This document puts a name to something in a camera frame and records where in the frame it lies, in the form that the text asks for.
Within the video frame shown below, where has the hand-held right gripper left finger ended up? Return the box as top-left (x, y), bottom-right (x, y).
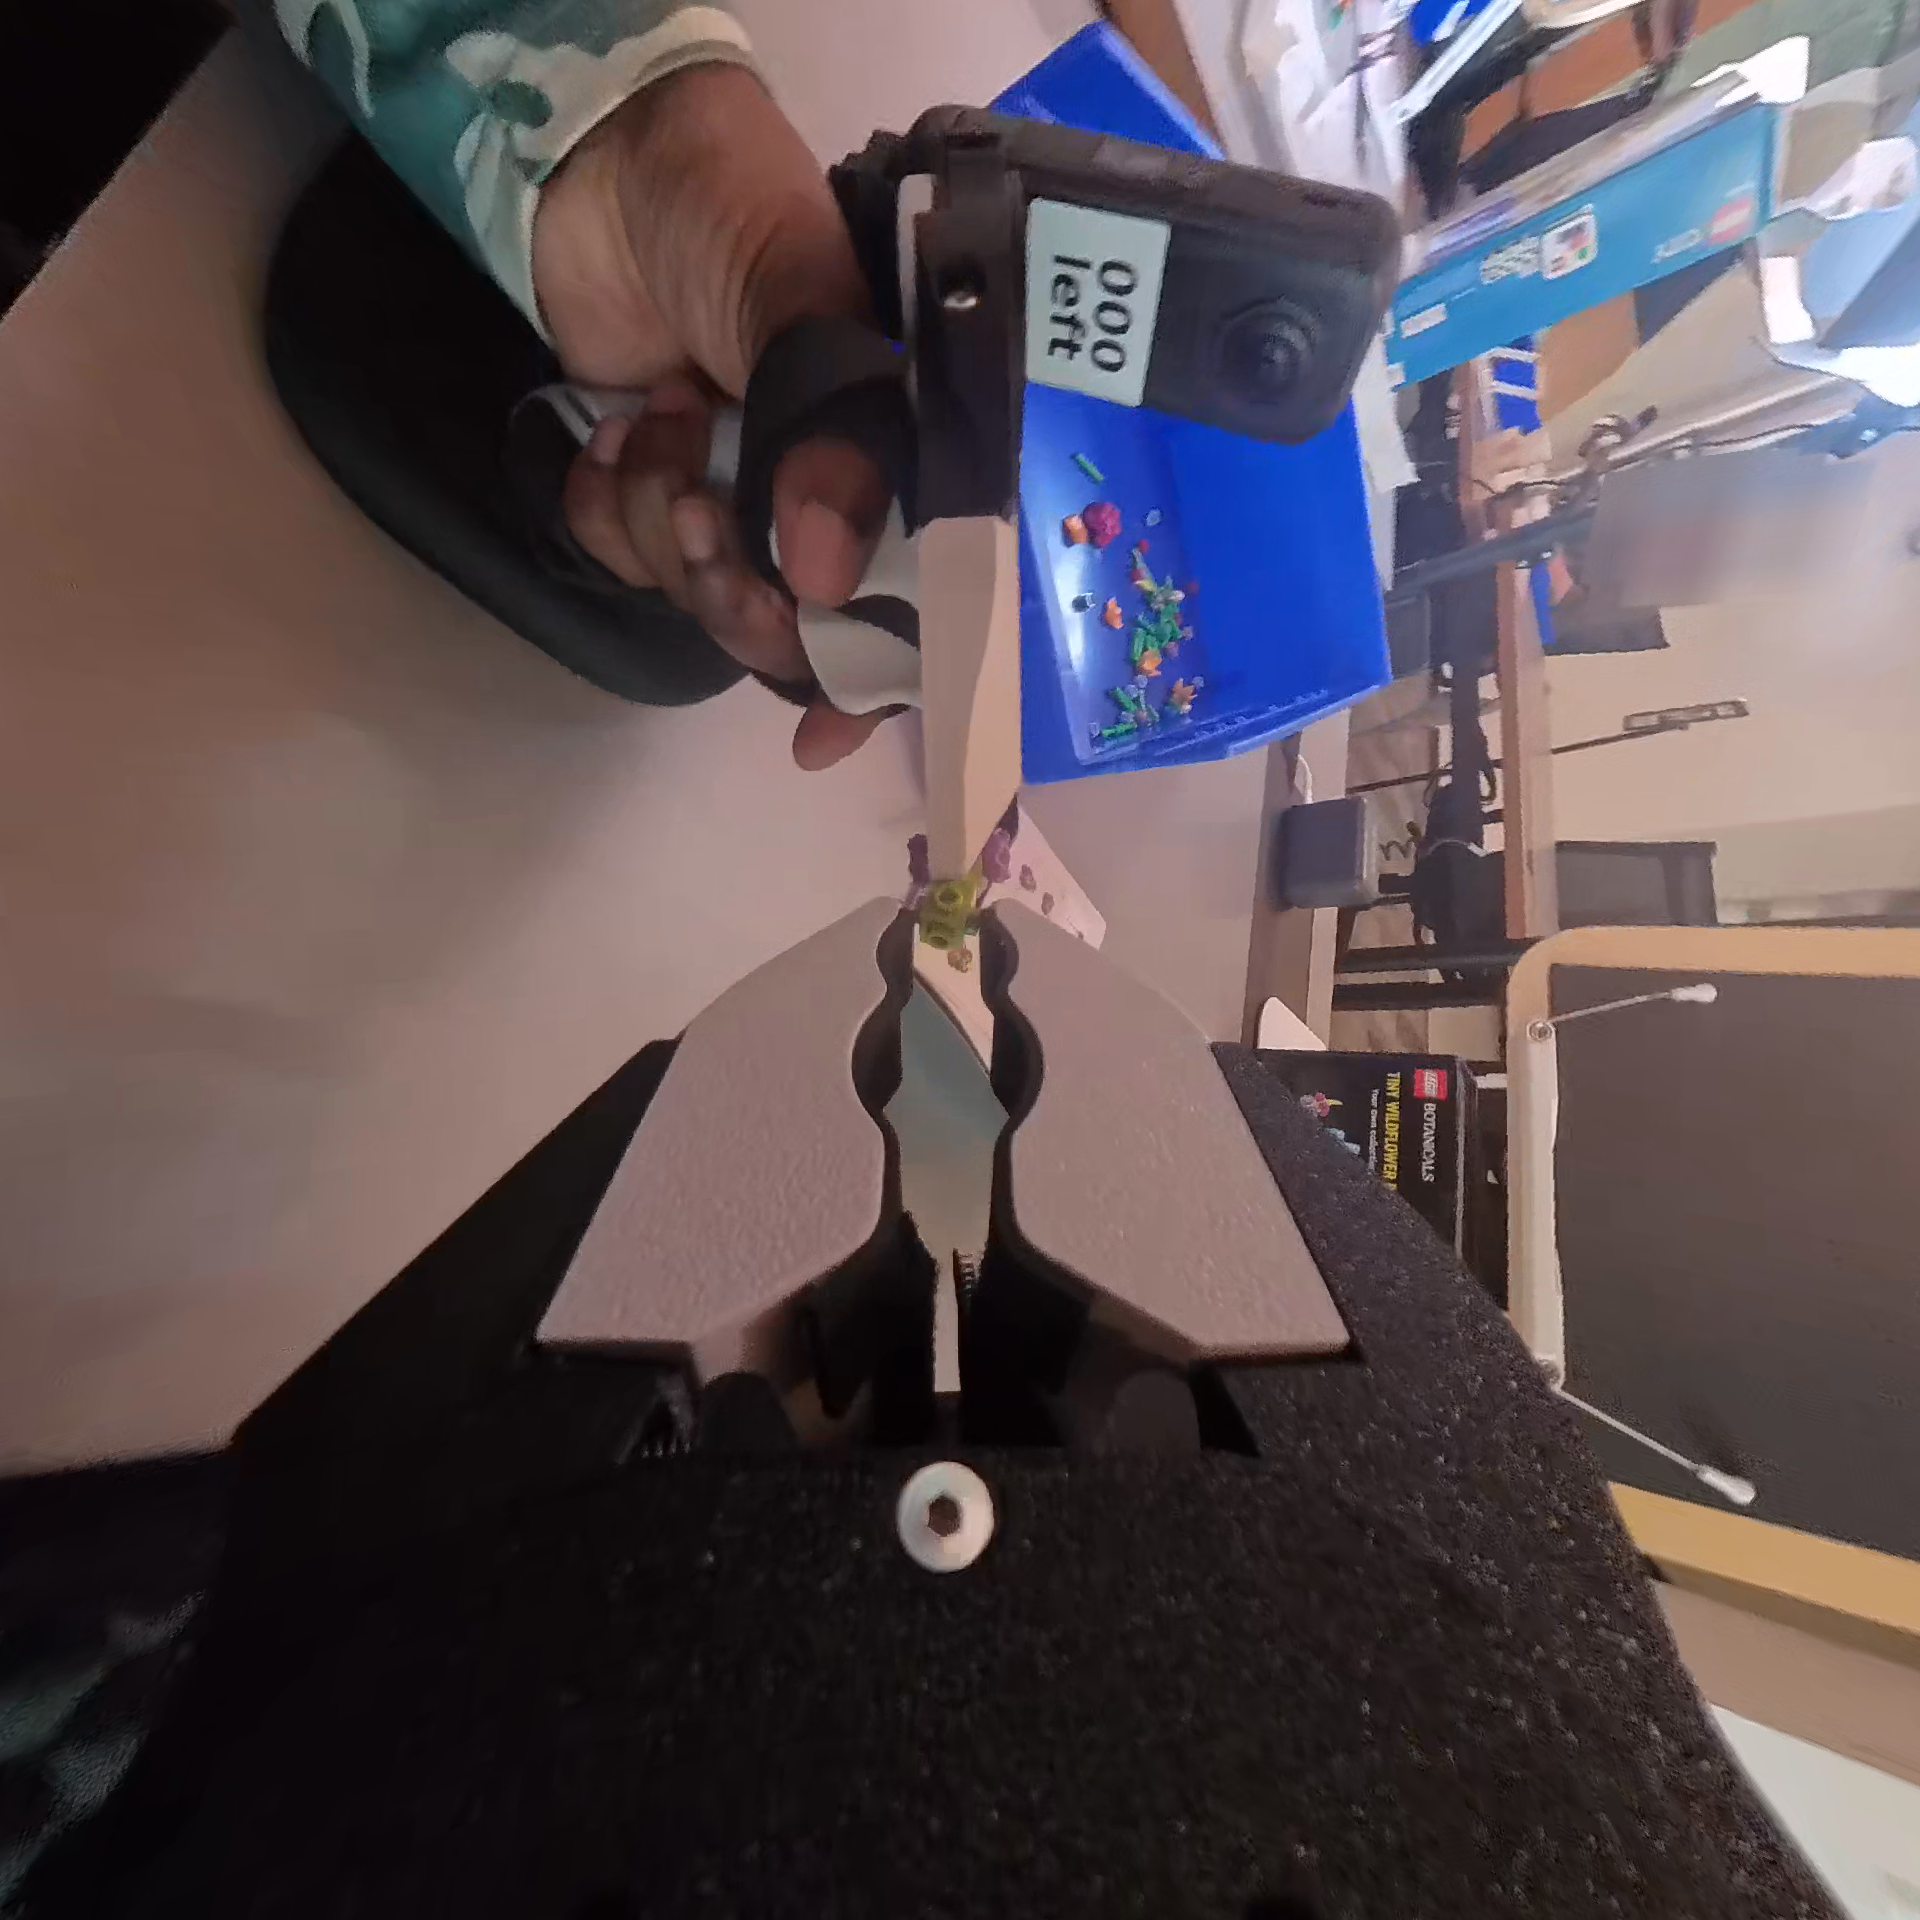
top-left (535, 895), bottom-right (911, 1436)

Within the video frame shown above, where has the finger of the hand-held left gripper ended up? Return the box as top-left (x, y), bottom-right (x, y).
top-left (896, 512), bottom-right (980, 902)
top-left (968, 505), bottom-right (1039, 877)

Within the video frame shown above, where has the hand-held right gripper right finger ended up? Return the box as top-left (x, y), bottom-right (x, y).
top-left (968, 901), bottom-right (1353, 1436)

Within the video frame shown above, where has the person's left forearm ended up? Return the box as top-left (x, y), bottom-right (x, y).
top-left (265, 0), bottom-right (757, 338)

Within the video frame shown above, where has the grey desk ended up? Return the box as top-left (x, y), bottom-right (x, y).
top-left (0, 0), bottom-right (1381, 1489)

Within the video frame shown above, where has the person's left hand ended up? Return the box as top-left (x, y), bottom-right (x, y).
top-left (527, 62), bottom-right (939, 774)

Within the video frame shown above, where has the pile of toy brick pieces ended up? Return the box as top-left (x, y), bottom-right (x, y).
top-left (1060, 450), bottom-right (1207, 758)

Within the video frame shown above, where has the instruction booklet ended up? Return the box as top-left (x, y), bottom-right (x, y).
top-left (899, 789), bottom-right (1113, 1262)

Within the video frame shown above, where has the black product box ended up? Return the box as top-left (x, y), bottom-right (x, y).
top-left (1254, 1046), bottom-right (1527, 1277)

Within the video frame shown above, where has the blue storage bin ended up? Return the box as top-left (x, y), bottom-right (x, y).
top-left (968, 25), bottom-right (1400, 787)

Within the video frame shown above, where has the blue printed carton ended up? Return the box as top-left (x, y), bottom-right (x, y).
top-left (1381, 99), bottom-right (1794, 392)

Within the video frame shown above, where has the black wrist rest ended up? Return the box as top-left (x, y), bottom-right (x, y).
top-left (261, 126), bottom-right (786, 713)

